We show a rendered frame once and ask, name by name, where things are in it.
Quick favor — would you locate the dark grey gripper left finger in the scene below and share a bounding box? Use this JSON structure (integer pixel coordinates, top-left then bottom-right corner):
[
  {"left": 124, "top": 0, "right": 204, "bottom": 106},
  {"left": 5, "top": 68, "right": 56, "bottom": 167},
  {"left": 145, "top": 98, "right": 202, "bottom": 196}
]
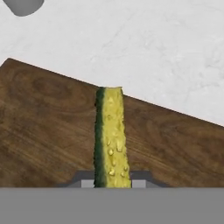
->
[{"left": 57, "top": 170, "right": 96, "bottom": 188}]

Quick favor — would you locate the dark wooden cutting board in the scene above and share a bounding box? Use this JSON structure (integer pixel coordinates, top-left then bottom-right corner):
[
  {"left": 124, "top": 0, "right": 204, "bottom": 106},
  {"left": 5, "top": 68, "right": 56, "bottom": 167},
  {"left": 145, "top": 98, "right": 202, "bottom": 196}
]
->
[{"left": 0, "top": 57, "right": 224, "bottom": 188}]

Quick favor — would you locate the yellow and green sponge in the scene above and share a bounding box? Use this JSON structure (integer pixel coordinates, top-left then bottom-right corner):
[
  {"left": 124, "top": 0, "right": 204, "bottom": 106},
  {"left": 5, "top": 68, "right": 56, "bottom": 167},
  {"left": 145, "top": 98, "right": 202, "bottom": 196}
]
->
[{"left": 93, "top": 86, "right": 132, "bottom": 188}]

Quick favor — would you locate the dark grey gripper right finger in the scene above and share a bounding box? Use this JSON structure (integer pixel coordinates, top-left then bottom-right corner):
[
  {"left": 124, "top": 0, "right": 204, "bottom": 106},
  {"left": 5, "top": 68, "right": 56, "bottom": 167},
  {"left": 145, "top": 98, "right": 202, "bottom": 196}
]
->
[{"left": 129, "top": 170, "right": 170, "bottom": 188}]

